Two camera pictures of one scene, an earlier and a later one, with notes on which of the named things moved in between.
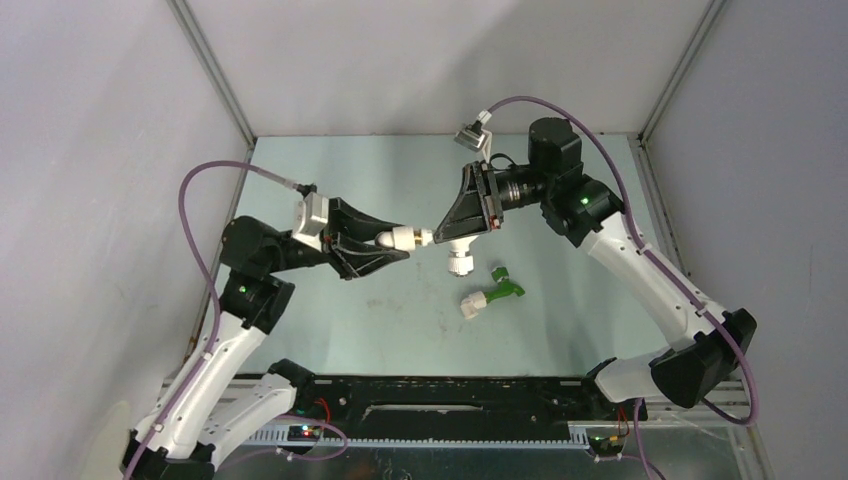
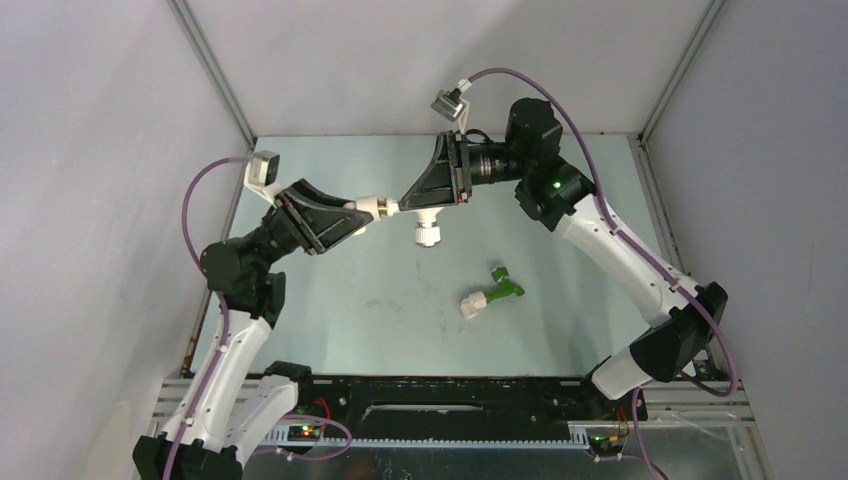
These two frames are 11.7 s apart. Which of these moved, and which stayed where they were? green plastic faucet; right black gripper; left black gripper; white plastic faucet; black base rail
Moved: left black gripper; right black gripper; white plastic faucet
Stayed: black base rail; green plastic faucet
